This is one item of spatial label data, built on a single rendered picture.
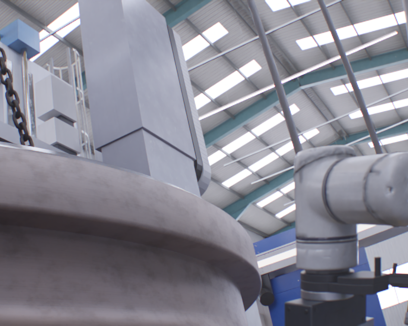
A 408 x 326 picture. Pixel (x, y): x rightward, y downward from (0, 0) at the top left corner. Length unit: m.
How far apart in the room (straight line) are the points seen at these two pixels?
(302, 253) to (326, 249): 0.04
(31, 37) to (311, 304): 9.74
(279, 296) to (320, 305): 6.04
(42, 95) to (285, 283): 4.01
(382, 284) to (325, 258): 0.08
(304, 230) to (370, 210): 0.13
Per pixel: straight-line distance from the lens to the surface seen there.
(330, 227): 0.78
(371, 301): 6.52
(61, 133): 7.80
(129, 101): 6.65
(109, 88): 6.91
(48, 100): 8.00
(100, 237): 2.21
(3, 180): 1.91
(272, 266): 6.74
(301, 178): 0.80
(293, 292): 6.77
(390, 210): 0.67
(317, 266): 0.79
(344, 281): 0.78
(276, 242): 6.77
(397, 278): 1.20
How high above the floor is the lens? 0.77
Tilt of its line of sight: 25 degrees up
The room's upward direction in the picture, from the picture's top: 13 degrees counter-clockwise
